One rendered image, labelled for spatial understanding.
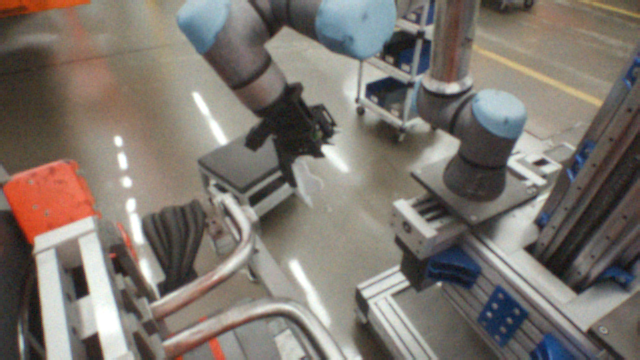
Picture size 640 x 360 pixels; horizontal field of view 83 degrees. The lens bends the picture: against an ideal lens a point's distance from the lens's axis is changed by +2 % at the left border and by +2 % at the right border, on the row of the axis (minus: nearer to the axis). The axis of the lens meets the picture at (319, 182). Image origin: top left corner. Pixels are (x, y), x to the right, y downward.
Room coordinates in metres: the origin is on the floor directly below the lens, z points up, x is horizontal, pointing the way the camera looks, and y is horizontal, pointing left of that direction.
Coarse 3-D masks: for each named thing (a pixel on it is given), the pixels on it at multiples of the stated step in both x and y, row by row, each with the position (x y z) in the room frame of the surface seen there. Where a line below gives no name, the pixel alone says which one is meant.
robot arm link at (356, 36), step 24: (288, 0) 0.45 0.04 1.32; (312, 0) 0.42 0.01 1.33; (336, 0) 0.39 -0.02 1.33; (360, 0) 0.38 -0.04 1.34; (384, 0) 0.39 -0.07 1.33; (408, 0) 0.44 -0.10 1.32; (312, 24) 0.41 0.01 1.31; (336, 24) 0.38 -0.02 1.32; (360, 24) 0.37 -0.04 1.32; (384, 24) 0.39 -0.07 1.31; (336, 48) 0.39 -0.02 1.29; (360, 48) 0.38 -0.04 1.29
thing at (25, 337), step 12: (36, 264) 0.27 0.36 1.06; (24, 276) 0.24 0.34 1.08; (36, 276) 0.26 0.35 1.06; (24, 288) 0.22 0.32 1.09; (36, 288) 0.27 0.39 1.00; (84, 288) 0.35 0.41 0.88; (24, 300) 0.20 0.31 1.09; (36, 300) 0.26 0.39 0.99; (24, 312) 0.19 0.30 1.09; (36, 312) 0.25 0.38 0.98; (24, 324) 0.17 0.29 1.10; (36, 324) 0.24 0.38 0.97; (24, 336) 0.16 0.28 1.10; (36, 336) 0.29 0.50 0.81; (24, 348) 0.15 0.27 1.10; (36, 348) 0.18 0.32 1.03
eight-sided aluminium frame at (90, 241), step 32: (96, 224) 0.29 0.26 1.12; (64, 256) 0.25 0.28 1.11; (96, 256) 0.24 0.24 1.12; (128, 256) 0.39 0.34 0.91; (64, 288) 0.20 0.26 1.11; (96, 288) 0.20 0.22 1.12; (64, 320) 0.16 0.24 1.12; (96, 320) 0.16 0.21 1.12; (64, 352) 0.14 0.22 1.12; (128, 352) 0.13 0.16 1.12
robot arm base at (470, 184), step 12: (456, 156) 0.71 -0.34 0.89; (444, 168) 0.73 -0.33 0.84; (456, 168) 0.68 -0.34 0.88; (468, 168) 0.66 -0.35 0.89; (480, 168) 0.65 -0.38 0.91; (492, 168) 0.64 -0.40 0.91; (504, 168) 0.66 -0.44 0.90; (444, 180) 0.69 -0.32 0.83; (456, 180) 0.66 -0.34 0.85; (468, 180) 0.65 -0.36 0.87; (480, 180) 0.64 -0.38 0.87; (492, 180) 0.64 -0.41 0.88; (504, 180) 0.65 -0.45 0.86; (456, 192) 0.65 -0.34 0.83; (468, 192) 0.64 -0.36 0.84; (480, 192) 0.63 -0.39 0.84; (492, 192) 0.63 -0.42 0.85
